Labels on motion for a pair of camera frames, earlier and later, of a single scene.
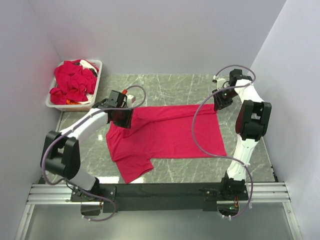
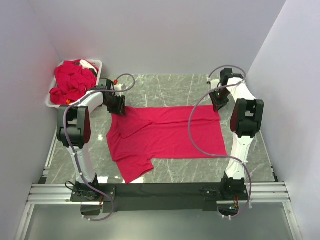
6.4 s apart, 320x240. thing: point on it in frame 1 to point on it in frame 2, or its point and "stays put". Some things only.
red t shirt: (164, 131) stays put
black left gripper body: (123, 118) to (115, 105)
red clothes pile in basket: (72, 80) stays put
